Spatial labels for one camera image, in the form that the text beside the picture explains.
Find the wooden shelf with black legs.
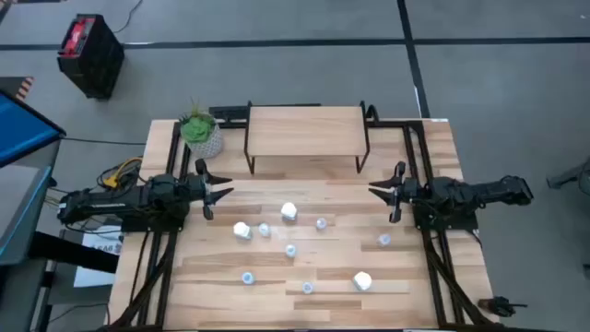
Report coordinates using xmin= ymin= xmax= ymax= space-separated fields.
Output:
xmin=243 ymin=101 xmax=372 ymax=175

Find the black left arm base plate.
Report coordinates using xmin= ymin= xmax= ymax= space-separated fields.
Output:
xmin=120 ymin=215 xmax=185 ymax=233

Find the black cart bar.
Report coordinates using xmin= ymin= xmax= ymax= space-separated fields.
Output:
xmin=28 ymin=231 xmax=121 ymax=275

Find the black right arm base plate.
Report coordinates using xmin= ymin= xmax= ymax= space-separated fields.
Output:
xmin=413 ymin=202 xmax=479 ymax=231

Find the green succulent in white pot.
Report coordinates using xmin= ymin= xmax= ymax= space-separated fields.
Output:
xmin=178 ymin=97 xmax=225 ymax=160

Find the white paper sheet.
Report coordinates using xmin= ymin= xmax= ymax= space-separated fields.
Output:
xmin=73 ymin=225 xmax=124 ymax=290

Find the blue screen monitor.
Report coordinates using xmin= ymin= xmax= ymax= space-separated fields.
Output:
xmin=0 ymin=89 xmax=67 ymax=170

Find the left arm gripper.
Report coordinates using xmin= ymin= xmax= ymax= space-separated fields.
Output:
xmin=185 ymin=158 xmax=235 ymax=221

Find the black case with red lid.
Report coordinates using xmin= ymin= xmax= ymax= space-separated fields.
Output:
xmin=56 ymin=12 xmax=126 ymax=101

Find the black monitor cable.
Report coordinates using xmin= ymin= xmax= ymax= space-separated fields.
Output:
xmin=59 ymin=136 xmax=148 ymax=147

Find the black power strip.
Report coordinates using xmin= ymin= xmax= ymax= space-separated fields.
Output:
xmin=208 ymin=105 xmax=251 ymax=123

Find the black aluminium table frame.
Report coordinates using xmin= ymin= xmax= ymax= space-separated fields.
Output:
xmin=109 ymin=103 xmax=498 ymax=332

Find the yellow cable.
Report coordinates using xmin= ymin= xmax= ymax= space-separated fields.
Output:
xmin=102 ymin=156 xmax=144 ymax=190

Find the black brown hand tool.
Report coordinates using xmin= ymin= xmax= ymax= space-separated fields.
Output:
xmin=478 ymin=296 xmax=529 ymax=318

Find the grey cart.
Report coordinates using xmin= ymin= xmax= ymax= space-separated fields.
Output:
xmin=0 ymin=137 xmax=62 ymax=268

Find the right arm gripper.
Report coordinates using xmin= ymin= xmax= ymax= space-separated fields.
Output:
xmin=368 ymin=160 xmax=421 ymax=224

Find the grey chair base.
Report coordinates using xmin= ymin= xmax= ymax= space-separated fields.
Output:
xmin=546 ymin=156 xmax=590 ymax=197

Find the thin black floor cable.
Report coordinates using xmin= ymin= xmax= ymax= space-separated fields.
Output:
xmin=112 ymin=0 xmax=145 ymax=34

